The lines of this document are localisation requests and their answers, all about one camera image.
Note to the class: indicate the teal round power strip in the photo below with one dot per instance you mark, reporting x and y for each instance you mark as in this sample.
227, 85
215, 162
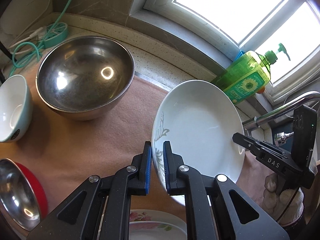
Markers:
57, 35

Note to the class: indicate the blue ribbed sponge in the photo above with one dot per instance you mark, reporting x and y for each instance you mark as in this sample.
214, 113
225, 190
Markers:
240, 53

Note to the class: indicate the floral plate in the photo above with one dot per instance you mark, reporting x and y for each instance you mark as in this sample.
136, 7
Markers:
152, 224

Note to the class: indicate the red bowl steel inside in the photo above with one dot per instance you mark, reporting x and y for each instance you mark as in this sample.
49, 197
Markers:
22, 195

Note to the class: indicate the green dish soap bottle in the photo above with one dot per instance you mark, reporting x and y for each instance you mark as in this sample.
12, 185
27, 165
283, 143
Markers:
248, 74

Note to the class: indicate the large stainless steel bowl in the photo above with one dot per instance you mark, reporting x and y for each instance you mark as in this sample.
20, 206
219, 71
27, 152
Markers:
85, 77

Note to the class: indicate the window frame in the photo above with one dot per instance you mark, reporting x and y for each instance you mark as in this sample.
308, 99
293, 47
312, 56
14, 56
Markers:
232, 26

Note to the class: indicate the chrome sink faucet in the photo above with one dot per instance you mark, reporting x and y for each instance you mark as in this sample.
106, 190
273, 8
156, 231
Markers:
255, 122

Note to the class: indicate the pink cloth mat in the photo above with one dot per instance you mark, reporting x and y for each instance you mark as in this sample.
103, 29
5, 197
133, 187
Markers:
62, 153

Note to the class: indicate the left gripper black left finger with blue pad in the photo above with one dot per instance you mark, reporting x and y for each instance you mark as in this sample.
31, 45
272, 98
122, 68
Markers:
99, 208

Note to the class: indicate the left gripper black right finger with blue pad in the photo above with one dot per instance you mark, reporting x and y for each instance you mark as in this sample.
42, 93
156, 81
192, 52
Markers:
215, 207

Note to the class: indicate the white bowl teal outside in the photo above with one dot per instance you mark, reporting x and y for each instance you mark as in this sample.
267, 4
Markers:
16, 108

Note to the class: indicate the white plate with grey pattern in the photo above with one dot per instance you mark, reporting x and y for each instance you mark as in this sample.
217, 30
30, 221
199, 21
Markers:
198, 120

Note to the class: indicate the gloved right hand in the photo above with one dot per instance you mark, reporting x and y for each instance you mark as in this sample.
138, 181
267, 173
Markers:
274, 205

